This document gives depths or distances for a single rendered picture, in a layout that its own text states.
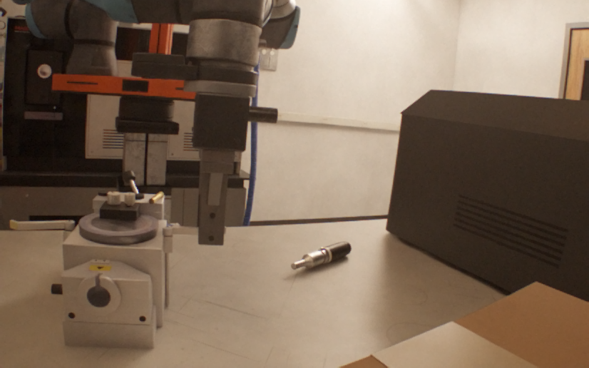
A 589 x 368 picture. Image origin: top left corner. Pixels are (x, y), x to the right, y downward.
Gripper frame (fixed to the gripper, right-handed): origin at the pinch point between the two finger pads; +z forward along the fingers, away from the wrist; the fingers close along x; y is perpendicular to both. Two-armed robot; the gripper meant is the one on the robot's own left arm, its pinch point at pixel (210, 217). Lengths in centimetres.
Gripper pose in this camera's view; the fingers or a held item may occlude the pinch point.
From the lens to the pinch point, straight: 44.6
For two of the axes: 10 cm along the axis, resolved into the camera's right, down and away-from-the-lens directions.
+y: 9.6, 0.6, 2.6
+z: -1.0, 9.8, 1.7
